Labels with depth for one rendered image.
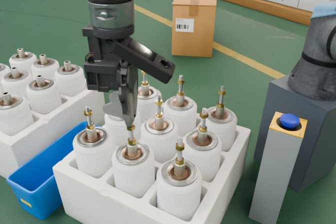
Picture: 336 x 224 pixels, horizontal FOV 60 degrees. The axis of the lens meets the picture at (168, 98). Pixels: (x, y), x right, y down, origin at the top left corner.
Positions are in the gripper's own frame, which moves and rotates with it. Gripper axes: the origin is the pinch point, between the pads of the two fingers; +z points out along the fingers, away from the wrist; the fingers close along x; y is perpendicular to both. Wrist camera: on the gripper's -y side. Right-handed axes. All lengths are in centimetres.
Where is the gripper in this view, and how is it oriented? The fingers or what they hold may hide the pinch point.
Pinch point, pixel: (133, 119)
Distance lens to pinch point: 61.1
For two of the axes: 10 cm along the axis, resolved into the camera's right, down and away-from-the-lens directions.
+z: 0.0, 8.5, 5.3
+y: -9.9, -0.7, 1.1
